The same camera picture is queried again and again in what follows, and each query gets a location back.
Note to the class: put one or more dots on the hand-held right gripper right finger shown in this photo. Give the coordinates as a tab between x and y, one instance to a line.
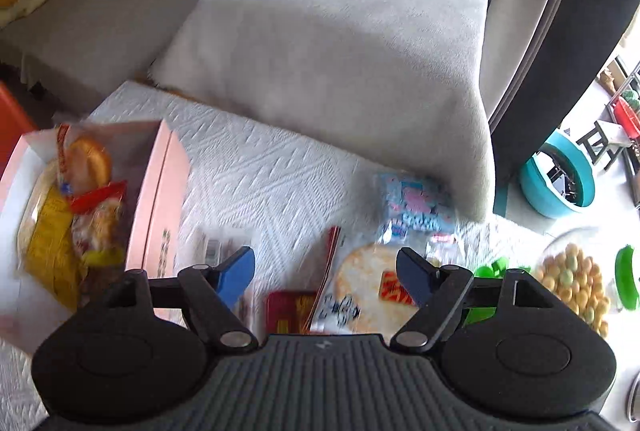
412	273

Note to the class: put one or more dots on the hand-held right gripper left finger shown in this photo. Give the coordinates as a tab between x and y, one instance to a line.
235	276

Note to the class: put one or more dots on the round rice cracker packet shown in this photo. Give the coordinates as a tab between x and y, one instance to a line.
365	281

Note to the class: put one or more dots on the pink cardboard box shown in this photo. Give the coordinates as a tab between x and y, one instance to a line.
160	201

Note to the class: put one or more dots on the red snack bag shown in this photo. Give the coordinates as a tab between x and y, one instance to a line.
95	201

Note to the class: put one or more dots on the yellow snack packet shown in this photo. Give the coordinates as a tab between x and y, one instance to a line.
47	243

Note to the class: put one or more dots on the grey clear packet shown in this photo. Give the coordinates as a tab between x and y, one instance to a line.
217	241

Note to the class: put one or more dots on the small clear candy packet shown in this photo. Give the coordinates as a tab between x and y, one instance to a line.
445	247

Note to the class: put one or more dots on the small red packet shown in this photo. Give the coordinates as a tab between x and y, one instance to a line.
287	313

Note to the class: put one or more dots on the blue and pink candy packet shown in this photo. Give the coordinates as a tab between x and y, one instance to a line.
415	206

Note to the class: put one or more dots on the white textured tablecloth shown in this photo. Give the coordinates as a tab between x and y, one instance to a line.
275	171

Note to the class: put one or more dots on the green candy dispenser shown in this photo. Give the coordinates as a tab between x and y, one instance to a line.
575	283

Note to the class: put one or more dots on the teal round bin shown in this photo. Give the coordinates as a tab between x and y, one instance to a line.
555	183

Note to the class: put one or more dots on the small stool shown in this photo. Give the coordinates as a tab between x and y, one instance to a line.
602	141

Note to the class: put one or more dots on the white fleece blanket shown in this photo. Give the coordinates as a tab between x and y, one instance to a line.
340	46

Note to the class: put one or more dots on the red basket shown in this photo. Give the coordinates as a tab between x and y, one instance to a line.
627	116

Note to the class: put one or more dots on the orange red box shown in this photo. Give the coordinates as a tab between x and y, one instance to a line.
15	121

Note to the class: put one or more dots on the grey sofa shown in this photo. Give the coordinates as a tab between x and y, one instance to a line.
100	21

